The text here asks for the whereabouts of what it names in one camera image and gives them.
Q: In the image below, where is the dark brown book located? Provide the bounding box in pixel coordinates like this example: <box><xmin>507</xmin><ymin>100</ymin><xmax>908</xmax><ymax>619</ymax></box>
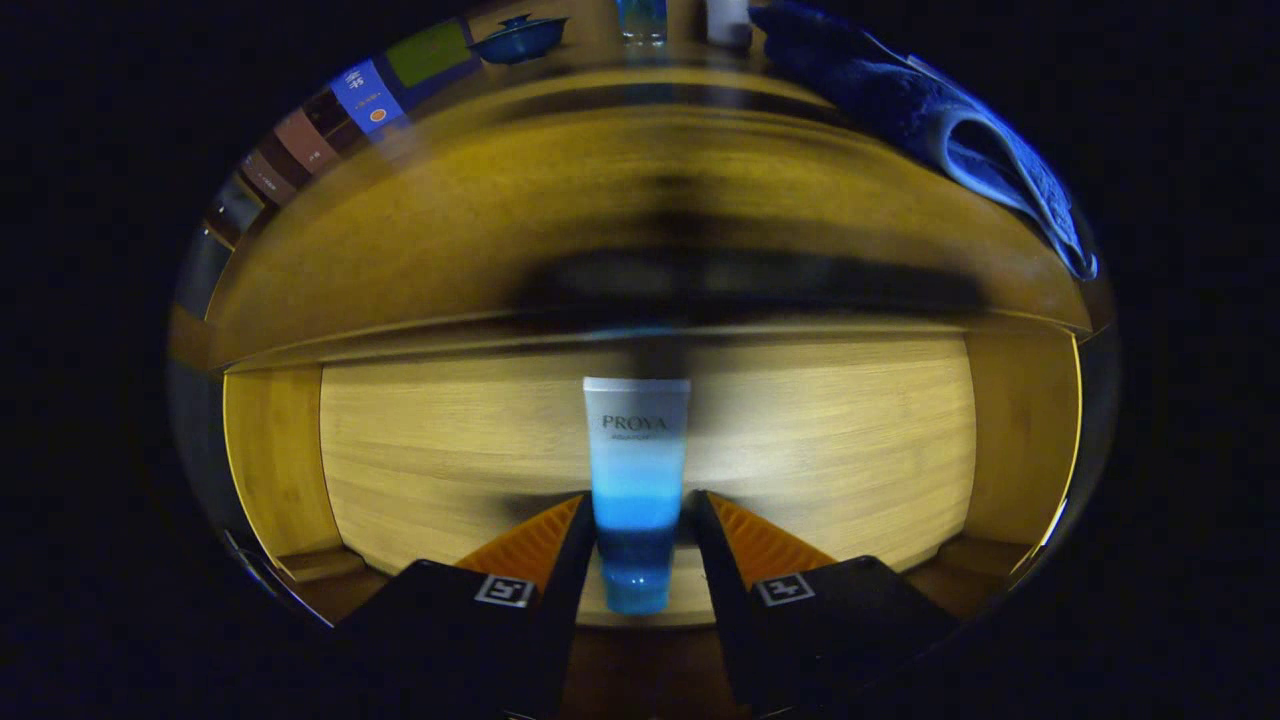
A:
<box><xmin>238</xmin><ymin>148</ymin><xmax>298</xmax><ymax>208</ymax></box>

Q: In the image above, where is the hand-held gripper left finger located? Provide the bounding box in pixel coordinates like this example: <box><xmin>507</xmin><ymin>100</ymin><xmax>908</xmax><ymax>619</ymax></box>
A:
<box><xmin>335</xmin><ymin>492</ymin><xmax>599</xmax><ymax>720</ymax></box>

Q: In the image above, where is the wooden drawer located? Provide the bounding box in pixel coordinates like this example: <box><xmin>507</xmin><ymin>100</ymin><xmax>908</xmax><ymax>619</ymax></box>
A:
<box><xmin>222</xmin><ymin>325</ymin><xmax>1086</xmax><ymax>720</ymax></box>

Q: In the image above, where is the white bottle blue cap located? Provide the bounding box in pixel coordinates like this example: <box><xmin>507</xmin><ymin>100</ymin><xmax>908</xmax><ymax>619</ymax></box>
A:
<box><xmin>705</xmin><ymin>0</ymin><xmax>753</xmax><ymax>49</ymax></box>

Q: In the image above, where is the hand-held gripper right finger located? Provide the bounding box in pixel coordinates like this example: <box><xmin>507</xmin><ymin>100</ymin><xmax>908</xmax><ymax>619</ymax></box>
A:
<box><xmin>690</xmin><ymin>490</ymin><xmax>961</xmax><ymax>716</ymax></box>

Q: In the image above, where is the blue lidded teacup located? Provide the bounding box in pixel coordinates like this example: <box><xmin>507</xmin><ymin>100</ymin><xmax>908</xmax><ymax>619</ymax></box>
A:
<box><xmin>468</xmin><ymin>13</ymin><xmax>569</xmax><ymax>66</ymax></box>

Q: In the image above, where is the wooden countertop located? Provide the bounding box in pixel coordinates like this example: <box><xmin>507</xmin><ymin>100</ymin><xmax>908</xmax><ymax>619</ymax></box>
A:
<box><xmin>205</xmin><ymin>65</ymin><xmax>1093</xmax><ymax>371</ymax></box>

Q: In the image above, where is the reddish brown book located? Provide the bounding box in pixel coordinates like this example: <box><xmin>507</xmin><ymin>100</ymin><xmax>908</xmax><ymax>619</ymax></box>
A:
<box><xmin>272</xmin><ymin>88</ymin><xmax>363</xmax><ymax>176</ymax></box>

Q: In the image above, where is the wooden cabinet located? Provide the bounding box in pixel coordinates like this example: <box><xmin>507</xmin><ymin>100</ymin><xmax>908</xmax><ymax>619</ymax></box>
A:
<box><xmin>165</xmin><ymin>0</ymin><xmax>1116</xmax><ymax>381</ymax></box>

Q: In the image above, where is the blue folded towel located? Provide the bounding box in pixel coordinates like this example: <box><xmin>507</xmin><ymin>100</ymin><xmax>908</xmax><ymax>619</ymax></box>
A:
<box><xmin>750</xmin><ymin>0</ymin><xmax>1099</xmax><ymax>281</ymax></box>

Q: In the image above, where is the blue white cosmetic tube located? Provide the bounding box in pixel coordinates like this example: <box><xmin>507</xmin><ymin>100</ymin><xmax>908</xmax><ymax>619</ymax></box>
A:
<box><xmin>582</xmin><ymin>376</ymin><xmax>692</xmax><ymax>615</ymax></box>

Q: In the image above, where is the blue book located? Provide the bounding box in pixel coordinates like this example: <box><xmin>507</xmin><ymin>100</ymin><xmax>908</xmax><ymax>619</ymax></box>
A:
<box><xmin>330</xmin><ymin>18</ymin><xmax>483</xmax><ymax>136</ymax></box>

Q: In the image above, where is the teal glass bottle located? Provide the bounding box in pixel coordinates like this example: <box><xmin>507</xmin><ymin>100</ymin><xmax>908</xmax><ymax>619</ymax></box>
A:
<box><xmin>615</xmin><ymin>0</ymin><xmax>669</xmax><ymax>46</ymax></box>

